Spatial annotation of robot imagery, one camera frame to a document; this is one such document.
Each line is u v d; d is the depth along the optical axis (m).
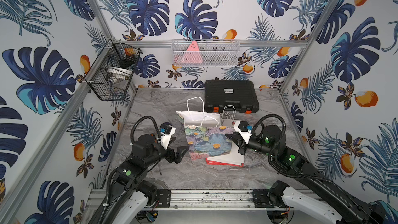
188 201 0.75
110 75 0.83
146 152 0.52
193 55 0.90
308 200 0.56
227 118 1.03
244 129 0.55
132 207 0.58
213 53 0.93
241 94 1.10
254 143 0.58
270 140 0.52
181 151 0.62
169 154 0.60
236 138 0.60
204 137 0.69
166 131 0.59
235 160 0.85
